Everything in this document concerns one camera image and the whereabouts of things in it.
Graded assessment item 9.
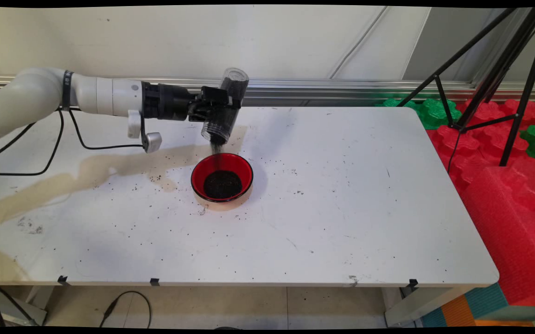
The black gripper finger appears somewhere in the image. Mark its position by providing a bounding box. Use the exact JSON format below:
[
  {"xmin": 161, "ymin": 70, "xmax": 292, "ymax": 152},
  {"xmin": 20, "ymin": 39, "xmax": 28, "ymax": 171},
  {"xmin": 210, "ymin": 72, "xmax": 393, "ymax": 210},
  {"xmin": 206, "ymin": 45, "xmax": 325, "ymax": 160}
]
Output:
[
  {"xmin": 188, "ymin": 101, "xmax": 242, "ymax": 123},
  {"xmin": 200, "ymin": 86, "xmax": 230, "ymax": 105}
]

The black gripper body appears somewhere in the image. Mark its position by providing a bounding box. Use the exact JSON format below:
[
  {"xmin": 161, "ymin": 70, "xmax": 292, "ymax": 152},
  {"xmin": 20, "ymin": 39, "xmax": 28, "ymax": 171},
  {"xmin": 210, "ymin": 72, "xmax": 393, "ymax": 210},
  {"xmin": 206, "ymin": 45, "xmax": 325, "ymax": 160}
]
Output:
[{"xmin": 141, "ymin": 82, "xmax": 202, "ymax": 122}]

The clear jar with black grains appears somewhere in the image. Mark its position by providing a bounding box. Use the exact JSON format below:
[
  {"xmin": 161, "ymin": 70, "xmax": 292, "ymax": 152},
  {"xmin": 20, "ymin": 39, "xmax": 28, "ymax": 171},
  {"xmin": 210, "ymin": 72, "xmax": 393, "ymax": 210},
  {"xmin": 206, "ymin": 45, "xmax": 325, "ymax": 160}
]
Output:
[{"xmin": 201, "ymin": 68, "xmax": 249, "ymax": 144}]

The red bowl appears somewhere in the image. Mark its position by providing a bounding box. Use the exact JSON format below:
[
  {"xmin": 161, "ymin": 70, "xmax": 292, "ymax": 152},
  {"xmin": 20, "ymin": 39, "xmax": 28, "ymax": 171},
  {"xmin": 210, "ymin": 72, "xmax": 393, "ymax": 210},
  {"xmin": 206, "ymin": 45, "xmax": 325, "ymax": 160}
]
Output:
[{"xmin": 191, "ymin": 153, "xmax": 255, "ymax": 212}]

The black grains pile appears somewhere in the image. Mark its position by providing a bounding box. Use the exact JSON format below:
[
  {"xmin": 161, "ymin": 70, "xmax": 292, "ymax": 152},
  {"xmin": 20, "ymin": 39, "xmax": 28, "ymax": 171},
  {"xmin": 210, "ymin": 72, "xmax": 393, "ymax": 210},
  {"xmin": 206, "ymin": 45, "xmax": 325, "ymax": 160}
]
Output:
[{"xmin": 203, "ymin": 141, "xmax": 243, "ymax": 200}]

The white table leg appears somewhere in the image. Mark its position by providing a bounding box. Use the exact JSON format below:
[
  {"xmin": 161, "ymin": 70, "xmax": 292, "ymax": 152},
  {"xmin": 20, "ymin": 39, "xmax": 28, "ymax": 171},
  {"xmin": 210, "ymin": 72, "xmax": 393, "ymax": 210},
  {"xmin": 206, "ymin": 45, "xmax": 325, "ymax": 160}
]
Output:
[
  {"xmin": 383, "ymin": 284, "xmax": 479, "ymax": 328},
  {"xmin": 0, "ymin": 285, "xmax": 48, "ymax": 326}
]

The red foam puzzle piece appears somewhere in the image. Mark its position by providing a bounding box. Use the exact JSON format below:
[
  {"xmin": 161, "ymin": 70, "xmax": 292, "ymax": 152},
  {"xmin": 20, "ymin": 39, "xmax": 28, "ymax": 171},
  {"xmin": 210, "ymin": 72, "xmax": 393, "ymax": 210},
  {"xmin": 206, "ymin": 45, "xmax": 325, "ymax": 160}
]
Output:
[
  {"xmin": 457, "ymin": 99, "xmax": 535, "ymax": 133},
  {"xmin": 427, "ymin": 124, "xmax": 530, "ymax": 195}
]

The black tripod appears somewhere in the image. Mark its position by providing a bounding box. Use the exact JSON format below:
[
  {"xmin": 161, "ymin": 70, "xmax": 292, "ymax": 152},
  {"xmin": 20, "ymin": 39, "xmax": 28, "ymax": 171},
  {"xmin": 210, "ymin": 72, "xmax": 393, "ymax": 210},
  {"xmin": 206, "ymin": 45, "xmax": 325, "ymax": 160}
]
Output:
[{"xmin": 396, "ymin": 6, "xmax": 535, "ymax": 167}]

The orange foam mat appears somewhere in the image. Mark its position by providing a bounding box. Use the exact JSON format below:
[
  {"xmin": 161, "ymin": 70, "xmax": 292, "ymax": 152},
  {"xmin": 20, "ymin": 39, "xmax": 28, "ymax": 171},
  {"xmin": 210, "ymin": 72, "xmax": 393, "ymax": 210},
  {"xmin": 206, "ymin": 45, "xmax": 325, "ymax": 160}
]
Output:
[{"xmin": 441, "ymin": 295, "xmax": 535, "ymax": 328}]

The large red foam block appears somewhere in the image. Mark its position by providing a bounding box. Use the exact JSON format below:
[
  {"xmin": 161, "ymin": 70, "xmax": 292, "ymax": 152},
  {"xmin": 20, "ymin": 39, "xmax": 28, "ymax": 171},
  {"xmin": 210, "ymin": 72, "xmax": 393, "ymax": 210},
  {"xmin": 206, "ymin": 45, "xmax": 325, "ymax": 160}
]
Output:
[{"xmin": 460, "ymin": 158, "xmax": 535, "ymax": 307}]

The teal foam mat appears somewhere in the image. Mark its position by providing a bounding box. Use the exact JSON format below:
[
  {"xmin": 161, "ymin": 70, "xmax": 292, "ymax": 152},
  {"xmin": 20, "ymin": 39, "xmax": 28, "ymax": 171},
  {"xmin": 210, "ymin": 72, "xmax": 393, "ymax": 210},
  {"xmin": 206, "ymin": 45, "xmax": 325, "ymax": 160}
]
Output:
[{"xmin": 420, "ymin": 283, "xmax": 509, "ymax": 328}]

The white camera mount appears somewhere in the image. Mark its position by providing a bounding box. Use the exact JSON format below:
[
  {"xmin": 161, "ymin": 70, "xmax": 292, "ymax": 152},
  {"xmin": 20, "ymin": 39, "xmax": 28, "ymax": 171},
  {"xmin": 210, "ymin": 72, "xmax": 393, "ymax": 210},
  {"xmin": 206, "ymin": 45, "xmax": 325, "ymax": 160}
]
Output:
[{"xmin": 127, "ymin": 110, "xmax": 144, "ymax": 139}]

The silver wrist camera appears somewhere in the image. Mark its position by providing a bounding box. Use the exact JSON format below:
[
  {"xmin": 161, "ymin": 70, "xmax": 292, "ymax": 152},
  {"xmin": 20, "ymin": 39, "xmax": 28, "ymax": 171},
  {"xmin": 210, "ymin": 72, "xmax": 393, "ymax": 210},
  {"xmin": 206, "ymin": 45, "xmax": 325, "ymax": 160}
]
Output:
[{"xmin": 145, "ymin": 132, "xmax": 163, "ymax": 154}]

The aluminium wall rail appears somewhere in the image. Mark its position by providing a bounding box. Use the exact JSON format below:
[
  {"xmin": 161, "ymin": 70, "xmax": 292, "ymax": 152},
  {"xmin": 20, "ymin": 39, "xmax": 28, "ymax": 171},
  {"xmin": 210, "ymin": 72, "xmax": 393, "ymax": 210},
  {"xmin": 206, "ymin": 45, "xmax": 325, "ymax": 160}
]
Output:
[{"xmin": 0, "ymin": 76, "xmax": 535, "ymax": 103}]

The black strap on arm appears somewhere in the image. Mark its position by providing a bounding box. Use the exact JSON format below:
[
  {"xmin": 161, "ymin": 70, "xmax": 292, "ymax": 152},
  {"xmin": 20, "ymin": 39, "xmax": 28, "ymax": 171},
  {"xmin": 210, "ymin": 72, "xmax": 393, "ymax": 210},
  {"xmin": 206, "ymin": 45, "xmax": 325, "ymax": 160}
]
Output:
[{"xmin": 61, "ymin": 71, "xmax": 75, "ymax": 111}]

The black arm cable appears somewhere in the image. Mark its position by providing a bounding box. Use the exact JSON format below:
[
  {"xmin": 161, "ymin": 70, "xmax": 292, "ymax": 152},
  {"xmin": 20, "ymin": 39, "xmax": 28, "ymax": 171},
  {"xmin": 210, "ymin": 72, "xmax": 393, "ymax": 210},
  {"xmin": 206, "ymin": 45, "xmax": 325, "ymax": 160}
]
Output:
[
  {"xmin": 0, "ymin": 109, "xmax": 147, "ymax": 177},
  {"xmin": 0, "ymin": 109, "xmax": 154, "ymax": 162}
]

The white wall cable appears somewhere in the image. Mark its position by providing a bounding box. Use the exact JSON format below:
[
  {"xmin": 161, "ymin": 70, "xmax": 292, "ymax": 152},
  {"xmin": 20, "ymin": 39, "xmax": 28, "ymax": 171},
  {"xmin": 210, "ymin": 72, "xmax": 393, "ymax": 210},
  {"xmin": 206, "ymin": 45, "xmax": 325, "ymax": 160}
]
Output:
[{"xmin": 329, "ymin": 6, "xmax": 389, "ymax": 80}]

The black floor cable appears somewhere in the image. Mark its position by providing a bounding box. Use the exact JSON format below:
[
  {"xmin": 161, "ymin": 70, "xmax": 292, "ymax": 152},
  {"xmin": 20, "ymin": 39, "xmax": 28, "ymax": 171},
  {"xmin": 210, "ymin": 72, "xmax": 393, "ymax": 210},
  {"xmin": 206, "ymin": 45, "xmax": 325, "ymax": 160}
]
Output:
[{"xmin": 99, "ymin": 291, "xmax": 151, "ymax": 328}]

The thin black tripod cable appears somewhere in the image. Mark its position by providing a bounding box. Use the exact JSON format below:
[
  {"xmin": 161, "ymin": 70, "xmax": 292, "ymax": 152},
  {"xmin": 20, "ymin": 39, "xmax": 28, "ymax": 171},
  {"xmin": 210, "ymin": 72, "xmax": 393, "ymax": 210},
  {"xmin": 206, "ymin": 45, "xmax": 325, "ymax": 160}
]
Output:
[{"xmin": 447, "ymin": 128, "xmax": 464, "ymax": 174}]

